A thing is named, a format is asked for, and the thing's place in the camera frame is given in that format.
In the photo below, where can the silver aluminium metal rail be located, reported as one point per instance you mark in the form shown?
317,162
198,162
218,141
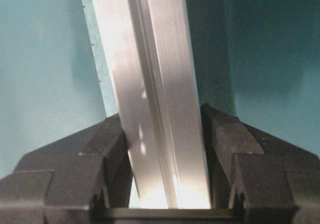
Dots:
148,51

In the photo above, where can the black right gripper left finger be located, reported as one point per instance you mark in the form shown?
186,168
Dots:
66,181

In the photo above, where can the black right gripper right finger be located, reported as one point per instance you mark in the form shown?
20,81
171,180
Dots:
263,178

